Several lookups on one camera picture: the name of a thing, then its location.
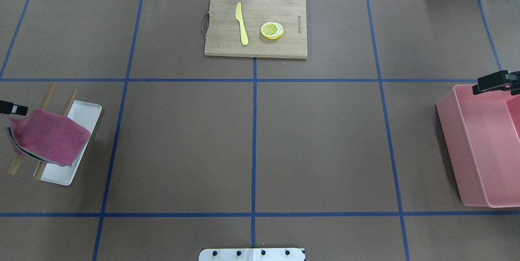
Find pink plastic bin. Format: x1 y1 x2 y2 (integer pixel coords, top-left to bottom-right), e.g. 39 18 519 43
436 85 520 209

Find bamboo cutting board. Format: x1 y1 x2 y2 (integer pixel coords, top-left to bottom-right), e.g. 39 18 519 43
204 0 308 59

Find yellow plastic knife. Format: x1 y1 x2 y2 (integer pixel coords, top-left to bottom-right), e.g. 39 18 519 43
234 2 249 46

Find wooden cloth rack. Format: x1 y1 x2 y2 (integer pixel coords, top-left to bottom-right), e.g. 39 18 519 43
7 83 78 180

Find pink cleaning cloth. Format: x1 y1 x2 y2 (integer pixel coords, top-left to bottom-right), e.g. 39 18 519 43
2 109 91 167

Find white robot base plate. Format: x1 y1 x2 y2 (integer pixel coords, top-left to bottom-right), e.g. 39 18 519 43
198 248 306 261

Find white rectangular tray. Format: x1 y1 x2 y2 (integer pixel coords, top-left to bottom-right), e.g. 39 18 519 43
40 100 103 186

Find yellow lemon slices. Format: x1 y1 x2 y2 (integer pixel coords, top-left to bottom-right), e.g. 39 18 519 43
260 22 284 40

